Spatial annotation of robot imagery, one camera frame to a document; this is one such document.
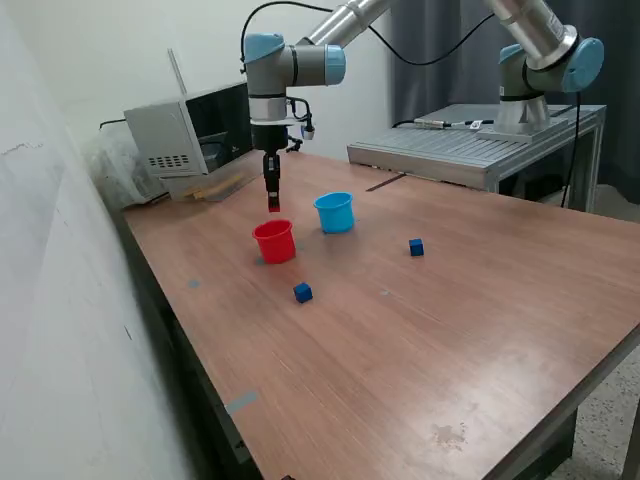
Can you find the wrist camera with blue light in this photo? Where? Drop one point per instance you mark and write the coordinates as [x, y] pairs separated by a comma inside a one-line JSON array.
[[309, 132]]

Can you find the dark grey curtain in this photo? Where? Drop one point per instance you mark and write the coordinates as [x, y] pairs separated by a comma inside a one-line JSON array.
[[450, 85]]

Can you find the silver microwave oven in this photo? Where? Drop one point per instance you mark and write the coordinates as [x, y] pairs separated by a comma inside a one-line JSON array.
[[165, 130]]

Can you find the blue plastic cup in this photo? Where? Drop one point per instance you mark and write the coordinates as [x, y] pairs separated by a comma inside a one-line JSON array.
[[335, 217]]

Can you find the long grey tape piece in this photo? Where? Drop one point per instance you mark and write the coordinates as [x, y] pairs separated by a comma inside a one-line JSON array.
[[241, 401]]

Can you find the blue cube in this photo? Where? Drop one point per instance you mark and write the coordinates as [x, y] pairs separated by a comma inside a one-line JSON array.
[[416, 247], [303, 293]]

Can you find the red cube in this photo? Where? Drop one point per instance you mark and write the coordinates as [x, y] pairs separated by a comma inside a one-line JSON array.
[[274, 207]]

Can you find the aluminium robot base table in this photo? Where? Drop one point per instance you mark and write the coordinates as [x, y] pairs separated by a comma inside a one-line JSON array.
[[450, 150]]

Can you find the crumpled clear plastic bag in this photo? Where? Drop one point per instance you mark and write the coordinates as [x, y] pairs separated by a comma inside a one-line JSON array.
[[115, 170]]

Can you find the thin white rod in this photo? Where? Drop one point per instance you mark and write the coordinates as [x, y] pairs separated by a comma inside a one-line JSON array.
[[177, 70]]

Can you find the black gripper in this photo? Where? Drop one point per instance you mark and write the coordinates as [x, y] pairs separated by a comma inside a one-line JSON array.
[[270, 137]]

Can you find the dark flat strip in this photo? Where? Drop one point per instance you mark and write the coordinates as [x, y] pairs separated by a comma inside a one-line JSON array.
[[382, 184]]

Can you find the grey blue UR5e robot arm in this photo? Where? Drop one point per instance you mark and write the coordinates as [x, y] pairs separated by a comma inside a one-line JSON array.
[[300, 60]]

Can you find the wooden sticks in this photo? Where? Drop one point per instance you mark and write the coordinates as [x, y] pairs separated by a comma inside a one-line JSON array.
[[215, 189]]

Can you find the red plastic cup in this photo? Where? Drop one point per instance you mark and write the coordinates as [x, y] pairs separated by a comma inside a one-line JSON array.
[[274, 245]]

